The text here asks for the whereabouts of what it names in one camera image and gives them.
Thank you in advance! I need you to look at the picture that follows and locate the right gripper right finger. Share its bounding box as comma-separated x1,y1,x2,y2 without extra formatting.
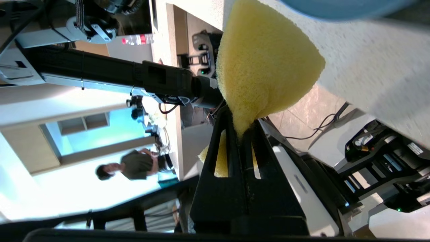
243,119,309,236

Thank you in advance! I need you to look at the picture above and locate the blue-grey plate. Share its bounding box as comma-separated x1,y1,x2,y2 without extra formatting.
279,0,417,21

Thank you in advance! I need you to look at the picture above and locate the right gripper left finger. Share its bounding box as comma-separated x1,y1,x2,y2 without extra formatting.
189,105,251,234

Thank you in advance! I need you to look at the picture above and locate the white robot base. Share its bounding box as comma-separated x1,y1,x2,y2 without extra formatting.
259,108,430,239

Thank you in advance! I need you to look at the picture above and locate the black floor power cable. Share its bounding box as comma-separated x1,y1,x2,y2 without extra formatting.
284,102,350,140

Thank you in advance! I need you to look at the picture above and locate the clear plastic water bottle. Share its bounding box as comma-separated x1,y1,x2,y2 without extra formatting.
121,34,155,46

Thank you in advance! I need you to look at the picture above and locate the person in dark shirt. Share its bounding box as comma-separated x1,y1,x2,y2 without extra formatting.
96,148,175,182

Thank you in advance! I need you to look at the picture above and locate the yellow sponge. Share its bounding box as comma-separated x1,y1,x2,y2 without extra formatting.
198,0,326,177

